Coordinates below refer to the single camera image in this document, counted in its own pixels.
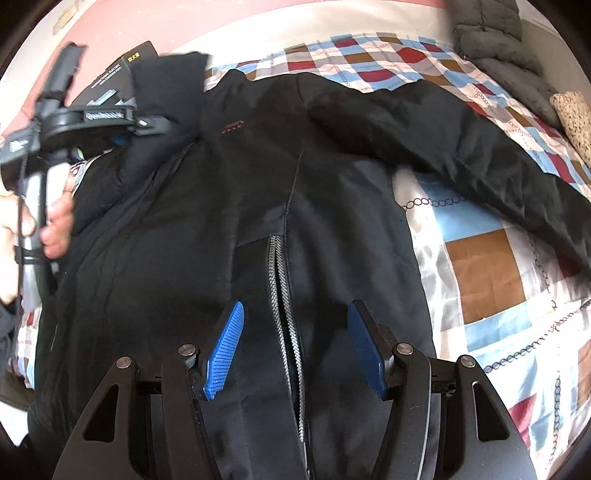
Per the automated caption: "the black padded jacket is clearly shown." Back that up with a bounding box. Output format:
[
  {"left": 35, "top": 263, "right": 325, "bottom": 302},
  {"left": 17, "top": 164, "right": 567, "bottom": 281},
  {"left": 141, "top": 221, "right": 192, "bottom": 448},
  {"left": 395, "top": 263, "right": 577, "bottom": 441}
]
[{"left": 28, "top": 53, "right": 590, "bottom": 479}]

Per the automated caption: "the person's left hand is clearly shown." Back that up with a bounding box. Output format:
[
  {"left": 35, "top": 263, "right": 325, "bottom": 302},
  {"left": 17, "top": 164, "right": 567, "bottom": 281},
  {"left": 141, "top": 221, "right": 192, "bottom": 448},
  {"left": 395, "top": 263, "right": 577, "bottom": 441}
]
[{"left": 0, "top": 184, "right": 76, "bottom": 305}]

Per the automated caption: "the black yellow product box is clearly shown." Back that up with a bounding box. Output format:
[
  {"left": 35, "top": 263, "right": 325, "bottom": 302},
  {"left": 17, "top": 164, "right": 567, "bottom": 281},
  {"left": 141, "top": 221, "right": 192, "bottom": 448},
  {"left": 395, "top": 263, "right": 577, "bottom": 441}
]
[{"left": 71, "top": 41, "right": 158, "bottom": 107}]

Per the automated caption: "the colourful checkered bed sheet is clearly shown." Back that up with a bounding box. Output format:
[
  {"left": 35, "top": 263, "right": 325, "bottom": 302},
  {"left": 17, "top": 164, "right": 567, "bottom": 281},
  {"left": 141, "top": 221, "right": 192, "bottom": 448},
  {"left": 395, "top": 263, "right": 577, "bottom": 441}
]
[{"left": 13, "top": 32, "right": 591, "bottom": 471}]

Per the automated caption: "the beige speckled cushion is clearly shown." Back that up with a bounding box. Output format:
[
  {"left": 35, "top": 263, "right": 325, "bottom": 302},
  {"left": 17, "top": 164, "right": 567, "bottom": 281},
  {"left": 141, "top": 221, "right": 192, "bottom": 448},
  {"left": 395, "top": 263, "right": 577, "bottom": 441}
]
[{"left": 550, "top": 91, "right": 591, "bottom": 166}]

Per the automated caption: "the grey quilted jacket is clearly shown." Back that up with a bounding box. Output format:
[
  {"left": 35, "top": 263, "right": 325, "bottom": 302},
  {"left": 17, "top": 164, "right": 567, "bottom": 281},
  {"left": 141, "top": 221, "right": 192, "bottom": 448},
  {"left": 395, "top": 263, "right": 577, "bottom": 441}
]
[{"left": 446, "top": 0, "right": 561, "bottom": 129}]

